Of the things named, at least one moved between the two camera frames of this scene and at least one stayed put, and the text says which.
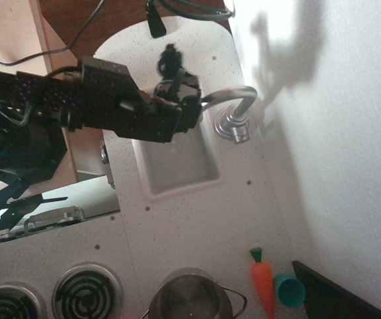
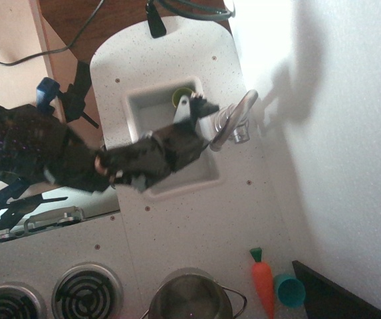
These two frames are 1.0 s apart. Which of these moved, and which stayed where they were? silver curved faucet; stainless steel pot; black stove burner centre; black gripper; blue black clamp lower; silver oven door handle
Moved: silver curved faucet; black gripper
Stayed: silver oven door handle; stainless steel pot; blue black clamp lower; black stove burner centre
